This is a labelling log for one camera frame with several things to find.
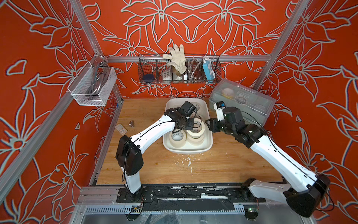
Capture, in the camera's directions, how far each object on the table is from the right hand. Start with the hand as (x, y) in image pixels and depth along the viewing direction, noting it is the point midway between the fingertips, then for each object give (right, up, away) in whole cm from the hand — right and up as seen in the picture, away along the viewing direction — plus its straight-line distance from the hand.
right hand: (206, 120), depth 73 cm
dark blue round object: (-36, +28, +23) cm, 51 cm away
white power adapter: (-23, +30, +21) cm, 43 cm away
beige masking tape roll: (-15, -14, +20) cm, 29 cm away
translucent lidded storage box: (+35, +8, +15) cm, 39 cm away
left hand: (-8, -3, +9) cm, 13 cm away
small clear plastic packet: (-57, -8, +27) cm, 64 cm away
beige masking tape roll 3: (0, +9, +34) cm, 35 cm away
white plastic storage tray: (+5, +6, +31) cm, 32 cm away
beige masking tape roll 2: (-4, -15, +14) cm, 21 cm away
